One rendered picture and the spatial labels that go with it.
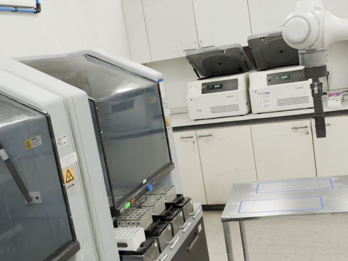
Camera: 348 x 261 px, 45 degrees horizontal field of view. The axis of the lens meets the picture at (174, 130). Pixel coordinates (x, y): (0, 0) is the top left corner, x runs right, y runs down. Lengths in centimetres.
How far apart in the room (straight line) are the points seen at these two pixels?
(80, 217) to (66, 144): 24
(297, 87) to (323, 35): 245
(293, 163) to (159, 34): 178
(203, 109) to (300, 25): 272
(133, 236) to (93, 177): 30
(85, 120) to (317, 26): 80
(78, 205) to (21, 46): 179
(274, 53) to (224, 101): 67
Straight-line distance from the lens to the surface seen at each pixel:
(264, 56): 408
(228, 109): 379
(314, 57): 141
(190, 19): 414
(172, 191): 209
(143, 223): 180
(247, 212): 182
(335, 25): 127
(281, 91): 370
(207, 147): 392
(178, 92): 458
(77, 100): 146
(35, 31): 317
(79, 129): 144
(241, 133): 381
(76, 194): 141
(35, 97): 134
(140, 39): 433
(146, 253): 166
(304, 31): 121
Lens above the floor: 150
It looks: 10 degrees down
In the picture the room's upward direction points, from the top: 9 degrees counter-clockwise
